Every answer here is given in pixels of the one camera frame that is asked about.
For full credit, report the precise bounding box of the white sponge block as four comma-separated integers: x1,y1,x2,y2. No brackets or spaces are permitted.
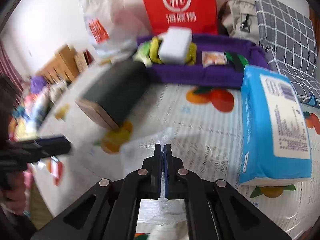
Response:
158,27,192,64

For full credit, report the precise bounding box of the wooden headboard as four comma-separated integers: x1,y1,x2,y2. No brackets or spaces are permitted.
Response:
35,44,80,84

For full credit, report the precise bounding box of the fruit print sachet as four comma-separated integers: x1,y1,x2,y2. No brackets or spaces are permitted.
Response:
202,51,228,68

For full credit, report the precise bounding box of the dark green tea tin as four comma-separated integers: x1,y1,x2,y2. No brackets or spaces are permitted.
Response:
75,60,150,129

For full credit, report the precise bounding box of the purple towel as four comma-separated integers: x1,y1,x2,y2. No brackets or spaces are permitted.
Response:
137,34,268,89

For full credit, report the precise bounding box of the red paper shopping bag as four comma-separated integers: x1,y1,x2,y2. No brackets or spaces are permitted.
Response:
143,0,218,35

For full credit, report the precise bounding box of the green tissue pack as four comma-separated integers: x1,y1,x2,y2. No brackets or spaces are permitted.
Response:
132,41,152,67

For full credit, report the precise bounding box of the patterned book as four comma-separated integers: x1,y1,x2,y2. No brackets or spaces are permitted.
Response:
74,49,94,73

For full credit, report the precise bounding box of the blue tissue pack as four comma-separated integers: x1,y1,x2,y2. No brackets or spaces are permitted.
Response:
239,65,312,186

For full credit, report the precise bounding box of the yellow black pouch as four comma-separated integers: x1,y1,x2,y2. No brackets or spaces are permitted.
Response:
149,36,197,66

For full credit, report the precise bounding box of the white Miniso plastic bag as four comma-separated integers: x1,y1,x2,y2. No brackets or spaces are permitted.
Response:
79,0,148,59

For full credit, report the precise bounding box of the person left hand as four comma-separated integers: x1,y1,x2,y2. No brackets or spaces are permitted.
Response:
1,172,26,216

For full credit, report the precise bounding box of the purple plush toy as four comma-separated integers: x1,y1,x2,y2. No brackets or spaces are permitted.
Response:
30,76,48,94

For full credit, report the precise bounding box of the grey checkered fabric cushion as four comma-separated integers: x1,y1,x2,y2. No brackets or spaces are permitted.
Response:
254,0,319,108

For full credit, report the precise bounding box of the clear plastic bag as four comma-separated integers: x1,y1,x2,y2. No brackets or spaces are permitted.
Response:
120,127,186,225

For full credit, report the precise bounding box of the beige grey backpack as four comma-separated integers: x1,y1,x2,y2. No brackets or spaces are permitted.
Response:
218,0,259,45

